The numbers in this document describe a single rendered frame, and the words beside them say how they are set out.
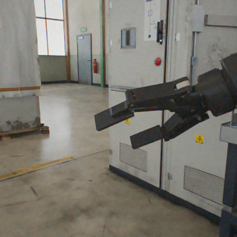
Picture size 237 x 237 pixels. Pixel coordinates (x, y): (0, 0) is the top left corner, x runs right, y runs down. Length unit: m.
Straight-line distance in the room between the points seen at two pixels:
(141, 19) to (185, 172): 1.17
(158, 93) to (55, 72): 12.17
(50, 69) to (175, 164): 10.86
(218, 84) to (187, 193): 1.60
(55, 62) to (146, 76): 10.68
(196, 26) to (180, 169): 1.12
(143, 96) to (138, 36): 1.70
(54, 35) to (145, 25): 10.80
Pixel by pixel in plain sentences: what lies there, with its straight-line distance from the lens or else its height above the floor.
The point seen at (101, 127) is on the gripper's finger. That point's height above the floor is 0.95.
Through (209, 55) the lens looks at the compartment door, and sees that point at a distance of 1.20.
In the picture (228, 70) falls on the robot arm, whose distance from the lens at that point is 0.41.
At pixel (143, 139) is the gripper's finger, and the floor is 0.90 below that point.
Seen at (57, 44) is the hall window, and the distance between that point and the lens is 12.73.
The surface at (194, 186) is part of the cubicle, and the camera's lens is 1.92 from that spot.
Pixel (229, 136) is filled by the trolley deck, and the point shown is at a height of 0.81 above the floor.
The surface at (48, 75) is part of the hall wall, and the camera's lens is 12.37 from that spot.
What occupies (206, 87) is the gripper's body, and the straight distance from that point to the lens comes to 0.42.
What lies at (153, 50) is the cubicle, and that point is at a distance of 1.96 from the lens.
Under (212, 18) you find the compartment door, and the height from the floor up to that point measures 1.22.
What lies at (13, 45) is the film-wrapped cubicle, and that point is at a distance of 3.78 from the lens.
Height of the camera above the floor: 1.06
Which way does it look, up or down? 13 degrees down
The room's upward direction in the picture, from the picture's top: straight up
